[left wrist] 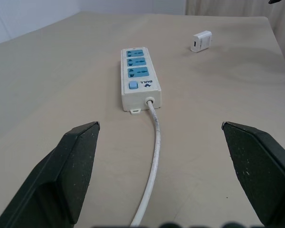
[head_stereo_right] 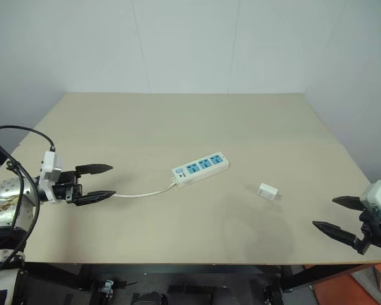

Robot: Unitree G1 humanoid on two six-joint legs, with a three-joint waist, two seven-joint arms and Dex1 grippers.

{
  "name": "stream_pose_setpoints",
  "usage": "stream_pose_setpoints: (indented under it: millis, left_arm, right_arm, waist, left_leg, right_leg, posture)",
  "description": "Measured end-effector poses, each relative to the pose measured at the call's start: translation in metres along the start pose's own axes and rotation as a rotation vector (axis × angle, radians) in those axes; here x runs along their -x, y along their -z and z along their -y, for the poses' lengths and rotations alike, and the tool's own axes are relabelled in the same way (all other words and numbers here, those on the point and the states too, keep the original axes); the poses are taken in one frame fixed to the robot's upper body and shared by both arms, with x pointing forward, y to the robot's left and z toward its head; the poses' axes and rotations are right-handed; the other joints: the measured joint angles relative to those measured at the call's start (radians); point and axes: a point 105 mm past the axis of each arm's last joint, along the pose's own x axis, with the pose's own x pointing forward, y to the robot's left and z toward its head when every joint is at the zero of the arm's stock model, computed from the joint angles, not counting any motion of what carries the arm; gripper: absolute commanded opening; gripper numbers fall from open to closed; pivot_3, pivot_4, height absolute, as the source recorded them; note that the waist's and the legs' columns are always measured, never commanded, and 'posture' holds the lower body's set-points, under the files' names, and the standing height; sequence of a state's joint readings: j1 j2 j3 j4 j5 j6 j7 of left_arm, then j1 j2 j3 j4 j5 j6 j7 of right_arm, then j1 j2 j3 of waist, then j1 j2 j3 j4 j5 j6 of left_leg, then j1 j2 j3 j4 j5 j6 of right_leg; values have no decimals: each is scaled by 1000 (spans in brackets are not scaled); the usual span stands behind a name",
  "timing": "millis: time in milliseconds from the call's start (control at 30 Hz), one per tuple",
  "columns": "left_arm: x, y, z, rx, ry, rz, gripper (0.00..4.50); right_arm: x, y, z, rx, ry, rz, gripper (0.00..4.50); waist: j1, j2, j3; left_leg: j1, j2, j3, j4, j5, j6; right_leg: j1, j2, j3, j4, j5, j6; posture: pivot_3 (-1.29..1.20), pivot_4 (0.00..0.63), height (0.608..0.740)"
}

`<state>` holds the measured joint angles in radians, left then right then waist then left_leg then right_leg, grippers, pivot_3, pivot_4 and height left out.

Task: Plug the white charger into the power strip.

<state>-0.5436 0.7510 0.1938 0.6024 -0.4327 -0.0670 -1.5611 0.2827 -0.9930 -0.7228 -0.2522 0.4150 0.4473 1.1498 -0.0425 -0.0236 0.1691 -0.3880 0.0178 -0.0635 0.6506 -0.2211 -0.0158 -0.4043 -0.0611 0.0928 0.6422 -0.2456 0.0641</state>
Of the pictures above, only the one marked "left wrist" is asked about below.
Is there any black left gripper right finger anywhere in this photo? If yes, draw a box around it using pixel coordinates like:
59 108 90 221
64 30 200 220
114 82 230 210
221 121 285 228

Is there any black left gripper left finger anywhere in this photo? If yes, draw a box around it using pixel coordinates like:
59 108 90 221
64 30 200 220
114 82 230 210
0 121 101 228

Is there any white power strip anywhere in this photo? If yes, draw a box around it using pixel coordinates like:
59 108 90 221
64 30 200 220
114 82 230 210
120 47 162 116

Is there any white charger adapter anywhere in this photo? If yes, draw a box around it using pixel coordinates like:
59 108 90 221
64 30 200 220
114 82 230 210
190 30 213 52

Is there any white power cable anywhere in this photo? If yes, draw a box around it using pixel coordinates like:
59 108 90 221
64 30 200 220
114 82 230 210
130 97 162 227

